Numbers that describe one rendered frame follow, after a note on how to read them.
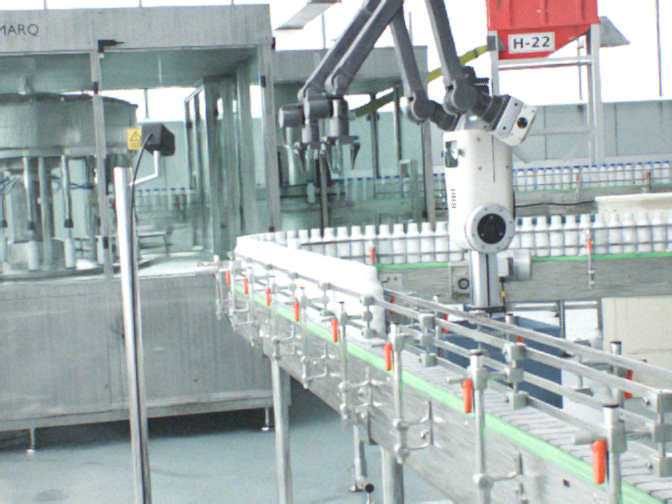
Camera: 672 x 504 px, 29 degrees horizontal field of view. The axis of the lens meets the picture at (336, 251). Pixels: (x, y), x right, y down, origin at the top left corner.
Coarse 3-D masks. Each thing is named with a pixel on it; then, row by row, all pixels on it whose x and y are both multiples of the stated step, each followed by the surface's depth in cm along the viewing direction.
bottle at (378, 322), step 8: (360, 272) 283; (368, 272) 282; (376, 272) 283; (368, 280) 282; (376, 280) 283; (360, 288) 282; (368, 288) 281; (376, 288) 281; (376, 296) 281; (360, 304) 282; (376, 312) 281; (384, 312) 284; (360, 320) 282; (376, 320) 281; (384, 320) 283; (376, 328) 282; (384, 328) 283; (360, 336) 283
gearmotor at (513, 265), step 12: (504, 252) 528; (516, 252) 527; (528, 252) 527; (456, 264) 529; (468, 264) 528; (504, 264) 522; (516, 264) 524; (528, 264) 524; (456, 276) 528; (468, 276) 527; (504, 276) 523; (516, 276) 526; (528, 276) 526; (456, 288) 528; (468, 288) 527; (456, 300) 539; (504, 300) 525; (504, 312) 526
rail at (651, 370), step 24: (336, 288) 303; (408, 312) 239; (456, 312) 234; (384, 336) 259; (480, 336) 197; (528, 336) 197; (552, 336) 188; (552, 360) 168; (624, 360) 163; (552, 384) 189; (624, 384) 146; (552, 408) 169; (600, 408) 172
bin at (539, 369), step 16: (464, 320) 364; (496, 320) 366; (528, 320) 360; (448, 336) 332; (464, 336) 332; (432, 352) 346; (448, 352) 332; (496, 352) 335; (544, 352) 337; (560, 352) 338; (528, 368) 337; (544, 368) 338; (560, 368) 339; (528, 384) 337; (560, 384) 339; (544, 400) 338; (560, 400) 339
